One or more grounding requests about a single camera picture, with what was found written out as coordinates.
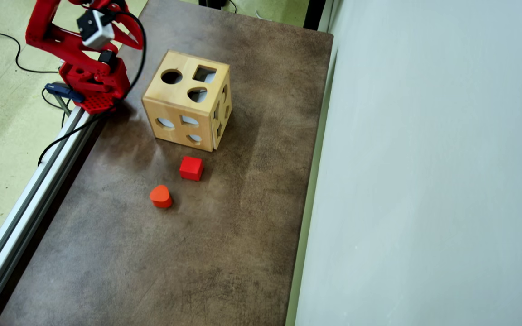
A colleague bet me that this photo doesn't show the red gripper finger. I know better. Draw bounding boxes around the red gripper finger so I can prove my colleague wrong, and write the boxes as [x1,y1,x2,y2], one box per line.
[112,18,145,50]

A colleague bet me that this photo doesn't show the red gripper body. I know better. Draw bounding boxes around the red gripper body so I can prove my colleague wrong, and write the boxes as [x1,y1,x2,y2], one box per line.
[68,0,130,16]

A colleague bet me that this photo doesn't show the red robot base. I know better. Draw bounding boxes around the red robot base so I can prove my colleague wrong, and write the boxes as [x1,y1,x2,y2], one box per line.
[59,63,131,115]

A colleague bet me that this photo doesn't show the wooden shape sorter box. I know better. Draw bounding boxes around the wooden shape sorter box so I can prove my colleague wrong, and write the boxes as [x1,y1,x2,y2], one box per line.
[141,50,232,153]

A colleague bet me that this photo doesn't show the blue table clamp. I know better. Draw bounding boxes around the blue table clamp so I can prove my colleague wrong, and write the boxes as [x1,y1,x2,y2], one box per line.
[45,82,86,117]

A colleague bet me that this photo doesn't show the red cube block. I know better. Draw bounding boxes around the red cube block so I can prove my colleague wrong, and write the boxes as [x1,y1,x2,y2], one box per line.
[179,156,204,182]

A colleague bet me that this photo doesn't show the orange rounded wedge block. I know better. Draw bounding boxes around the orange rounded wedge block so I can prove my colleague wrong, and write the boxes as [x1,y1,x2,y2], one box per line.
[149,184,174,209]

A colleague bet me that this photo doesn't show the black camera cable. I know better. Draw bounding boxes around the black camera cable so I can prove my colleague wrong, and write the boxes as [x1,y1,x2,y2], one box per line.
[38,9,148,166]

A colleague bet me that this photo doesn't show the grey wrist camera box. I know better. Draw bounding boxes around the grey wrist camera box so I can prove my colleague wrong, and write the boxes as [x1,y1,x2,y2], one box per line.
[77,9,116,50]

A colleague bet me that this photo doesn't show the black object with cable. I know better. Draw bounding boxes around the black object with cable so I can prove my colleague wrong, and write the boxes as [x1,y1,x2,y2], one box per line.
[198,0,239,14]

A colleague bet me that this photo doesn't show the black floor cable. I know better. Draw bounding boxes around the black floor cable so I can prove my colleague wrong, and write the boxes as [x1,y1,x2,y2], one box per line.
[0,31,60,73]

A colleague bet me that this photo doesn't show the short black cable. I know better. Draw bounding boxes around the short black cable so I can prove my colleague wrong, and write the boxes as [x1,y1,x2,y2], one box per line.
[41,87,69,129]

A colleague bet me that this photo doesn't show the dark vertical post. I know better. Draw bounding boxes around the dark vertical post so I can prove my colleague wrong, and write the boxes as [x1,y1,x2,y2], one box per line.
[304,0,328,31]

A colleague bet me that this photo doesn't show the aluminium profile rail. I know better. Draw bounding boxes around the aluminium profile rail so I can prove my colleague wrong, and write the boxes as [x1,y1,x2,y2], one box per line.
[0,106,103,326]

